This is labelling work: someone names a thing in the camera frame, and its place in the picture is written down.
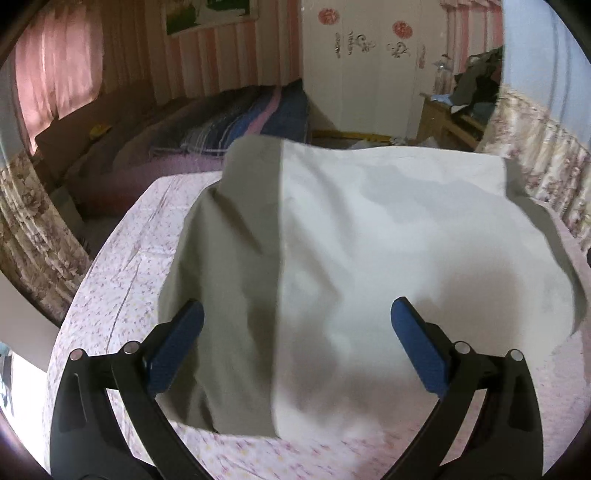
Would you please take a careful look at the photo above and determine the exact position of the pink window curtain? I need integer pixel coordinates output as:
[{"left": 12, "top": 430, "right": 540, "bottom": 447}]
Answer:
[{"left": 15, "top": 1, "right": 104, "bottom": 153}]

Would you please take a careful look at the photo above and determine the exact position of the blue floral curtain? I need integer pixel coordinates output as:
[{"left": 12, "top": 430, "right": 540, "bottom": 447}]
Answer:
[
  {"left": 478, "top": 1, "right": 590, "bottom": 251},
  {"left": 0, "top": 64, "right": 93, "bottom": 324}
]

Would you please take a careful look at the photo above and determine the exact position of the brown bed headboard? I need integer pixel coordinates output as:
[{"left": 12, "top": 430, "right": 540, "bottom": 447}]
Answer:
[{"left": 35, "top": 80, "right": 155, "bottom": 182}]

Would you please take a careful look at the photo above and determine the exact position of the blue floral curtain right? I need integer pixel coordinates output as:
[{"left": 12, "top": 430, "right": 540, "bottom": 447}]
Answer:
[{"left": 478, "top": 1, "right": 590, "bottom": 251}]

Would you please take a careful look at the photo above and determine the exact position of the framed wedding picture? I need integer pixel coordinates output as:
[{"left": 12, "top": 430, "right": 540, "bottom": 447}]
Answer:
[{"left": 162, "top": 0, "right": 259, "bottom": 36}]

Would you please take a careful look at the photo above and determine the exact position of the blue floral curtain left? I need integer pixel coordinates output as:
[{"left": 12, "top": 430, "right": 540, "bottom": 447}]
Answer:
[{"left": 0, "top": 64, "right": 93, "bottom": 324}]

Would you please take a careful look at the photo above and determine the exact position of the wooden desk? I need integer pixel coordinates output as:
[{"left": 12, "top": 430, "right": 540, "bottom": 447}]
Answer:
[{"left": 416, "top": 93, "right": 486, "bottom": 151}]

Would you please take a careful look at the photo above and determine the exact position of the dark clothes pile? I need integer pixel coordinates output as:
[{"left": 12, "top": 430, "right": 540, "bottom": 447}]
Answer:
[{"left": 450, "top": 46, "right": 504, "bottom": 125}]

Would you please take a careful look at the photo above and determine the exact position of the dark striped bed blanket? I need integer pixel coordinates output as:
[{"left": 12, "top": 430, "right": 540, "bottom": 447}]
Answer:
[{"left": 65, "top": 80, "right": 308, "bottom": 217}]

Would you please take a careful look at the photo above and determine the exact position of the yellow toy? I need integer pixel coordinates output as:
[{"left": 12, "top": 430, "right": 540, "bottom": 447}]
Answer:
[{"left": 89, "top": 124, "right": 112, "bottom": 141}]

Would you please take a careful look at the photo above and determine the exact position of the pink floral bed sheet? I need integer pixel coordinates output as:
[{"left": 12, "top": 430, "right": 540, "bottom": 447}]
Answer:
[{"left": 47, "top": 172, "right": 590, "bottom": 479}]

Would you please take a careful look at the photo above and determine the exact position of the white wardrobe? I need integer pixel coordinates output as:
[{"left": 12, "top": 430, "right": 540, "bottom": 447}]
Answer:
[{"left": 301, "top": 0, "right": 447, "bottom": 139}]

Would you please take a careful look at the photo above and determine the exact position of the grey and white jacket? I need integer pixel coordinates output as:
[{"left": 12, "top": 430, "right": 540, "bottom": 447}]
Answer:
[{"left": 158, "top": 136, "right": 588, "bottom": 439}]

